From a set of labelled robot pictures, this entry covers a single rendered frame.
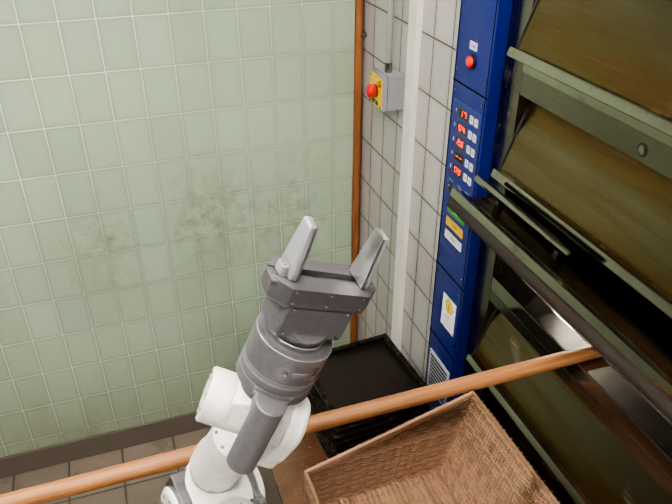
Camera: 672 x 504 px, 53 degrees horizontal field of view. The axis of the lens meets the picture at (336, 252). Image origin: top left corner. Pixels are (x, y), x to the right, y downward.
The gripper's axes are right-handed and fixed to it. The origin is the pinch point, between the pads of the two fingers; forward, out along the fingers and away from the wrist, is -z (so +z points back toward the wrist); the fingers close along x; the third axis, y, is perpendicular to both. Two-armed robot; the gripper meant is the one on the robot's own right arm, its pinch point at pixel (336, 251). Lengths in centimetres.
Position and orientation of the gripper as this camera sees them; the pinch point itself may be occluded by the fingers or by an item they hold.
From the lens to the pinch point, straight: 66.7
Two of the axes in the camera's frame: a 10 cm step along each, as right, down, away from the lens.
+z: -4.0, 7.9, 4.6
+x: -8.4, -1.2, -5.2
